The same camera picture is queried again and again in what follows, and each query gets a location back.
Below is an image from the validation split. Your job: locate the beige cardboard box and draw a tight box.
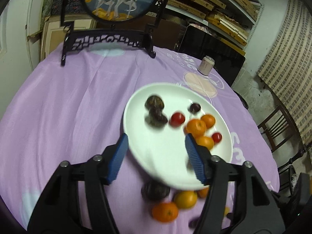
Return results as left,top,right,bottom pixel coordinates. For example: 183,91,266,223
40,15,98,61

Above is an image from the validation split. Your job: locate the brick pattern wall cloth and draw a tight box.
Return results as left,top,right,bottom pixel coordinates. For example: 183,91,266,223
257,0,312,147

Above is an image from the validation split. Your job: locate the pink beverage can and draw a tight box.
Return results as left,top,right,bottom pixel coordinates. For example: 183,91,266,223
197,56,215,75

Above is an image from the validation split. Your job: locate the white oval plate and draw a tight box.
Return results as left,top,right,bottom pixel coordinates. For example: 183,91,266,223
123,82,233,191

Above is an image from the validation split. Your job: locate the large bumpy mandarin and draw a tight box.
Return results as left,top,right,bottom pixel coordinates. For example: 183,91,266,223
185,119,207,137
200,114,216,129

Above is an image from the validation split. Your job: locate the black round stool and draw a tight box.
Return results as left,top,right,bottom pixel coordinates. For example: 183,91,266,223
234,90,249,110

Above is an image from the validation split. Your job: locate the purple printed tablecloth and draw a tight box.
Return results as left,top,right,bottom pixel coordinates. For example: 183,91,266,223
0,41,279,232

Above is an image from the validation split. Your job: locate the brown wooden chair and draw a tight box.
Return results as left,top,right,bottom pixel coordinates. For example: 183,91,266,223
257,105,312,156

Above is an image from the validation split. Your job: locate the small mandarin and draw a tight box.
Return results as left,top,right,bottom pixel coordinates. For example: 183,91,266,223
152,201,179,223

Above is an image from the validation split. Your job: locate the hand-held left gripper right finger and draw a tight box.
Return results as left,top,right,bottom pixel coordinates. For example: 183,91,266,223
185,134,287,234

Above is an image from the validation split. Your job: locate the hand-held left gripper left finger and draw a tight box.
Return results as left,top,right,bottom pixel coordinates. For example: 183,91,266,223
28,133,129,234

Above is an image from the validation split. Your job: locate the dark purple cherry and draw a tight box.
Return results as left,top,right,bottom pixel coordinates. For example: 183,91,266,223
188,102,202,114

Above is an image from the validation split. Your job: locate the round yellow fruit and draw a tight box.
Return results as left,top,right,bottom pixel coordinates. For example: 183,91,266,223
174,191,198,209

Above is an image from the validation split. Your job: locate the white metal shelf rack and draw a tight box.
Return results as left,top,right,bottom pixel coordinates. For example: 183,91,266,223
168,0,265,51

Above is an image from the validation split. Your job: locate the round deer screen black stand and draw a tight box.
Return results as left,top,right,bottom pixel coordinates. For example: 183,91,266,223
60,0,176,66

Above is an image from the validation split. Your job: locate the smooth round orange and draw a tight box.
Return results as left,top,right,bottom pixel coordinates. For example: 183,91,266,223
196,136,215,151
197,186,210,199

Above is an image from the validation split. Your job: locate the stack of flat wooden boxes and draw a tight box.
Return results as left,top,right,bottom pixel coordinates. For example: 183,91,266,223
168,0,259,49

